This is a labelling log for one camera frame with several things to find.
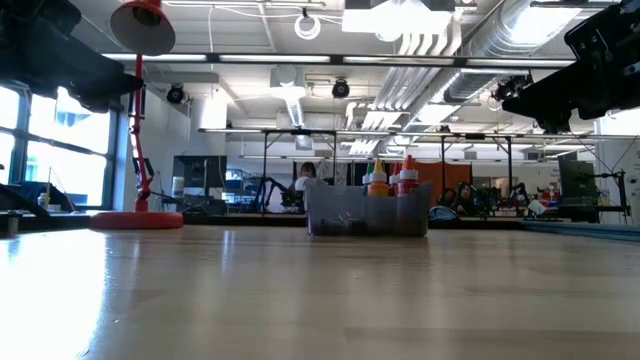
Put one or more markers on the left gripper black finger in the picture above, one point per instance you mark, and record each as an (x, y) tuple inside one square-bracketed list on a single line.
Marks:
[(100, 77), (97, 104)]

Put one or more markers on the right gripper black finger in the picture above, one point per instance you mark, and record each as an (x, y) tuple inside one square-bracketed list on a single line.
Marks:
[(555, 125), (550, 102)]

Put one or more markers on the large red food coloring bottle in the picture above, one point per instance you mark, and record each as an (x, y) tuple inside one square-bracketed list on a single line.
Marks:
[(395, 176), (408, 187)]

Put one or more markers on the large orange food coloring bottle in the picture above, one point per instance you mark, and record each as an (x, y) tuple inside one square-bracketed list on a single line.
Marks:
[(378, 189)]

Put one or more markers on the large green food coloring bottle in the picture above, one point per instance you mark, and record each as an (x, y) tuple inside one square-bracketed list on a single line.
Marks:
[(368, 169)]

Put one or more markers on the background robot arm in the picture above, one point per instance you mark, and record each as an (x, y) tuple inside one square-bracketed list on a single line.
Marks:
[(267, 192)]

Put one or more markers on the black background monitor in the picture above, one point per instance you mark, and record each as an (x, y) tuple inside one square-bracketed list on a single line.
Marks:
[(200, 172), (575, 180)]

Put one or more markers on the black ceiling speaker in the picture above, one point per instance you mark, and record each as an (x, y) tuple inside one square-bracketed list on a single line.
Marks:
[(175, 93), (340, 88)]

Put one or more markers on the orange partition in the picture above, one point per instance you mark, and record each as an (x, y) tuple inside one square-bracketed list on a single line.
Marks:
[(450, 175)]

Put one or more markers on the person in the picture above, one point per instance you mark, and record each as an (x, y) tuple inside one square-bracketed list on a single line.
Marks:
[(306, 172), (462, 197)]

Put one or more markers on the red desk lamp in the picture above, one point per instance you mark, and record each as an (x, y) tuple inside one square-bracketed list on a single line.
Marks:
[(137, 220)]

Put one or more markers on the blue rounded object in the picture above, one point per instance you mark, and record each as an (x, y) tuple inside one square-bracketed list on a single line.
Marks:
[(442, 214)]

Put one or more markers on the white ceiling light panel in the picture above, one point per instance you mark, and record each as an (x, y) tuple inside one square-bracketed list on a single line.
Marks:
[(397, 20)]

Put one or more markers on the silver ventilation duct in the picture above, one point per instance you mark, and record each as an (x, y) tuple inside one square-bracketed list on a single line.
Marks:
[(500, 45)]

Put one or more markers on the black background rig frame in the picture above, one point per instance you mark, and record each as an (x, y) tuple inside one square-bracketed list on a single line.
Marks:
[(300, 132), (475, 136)]

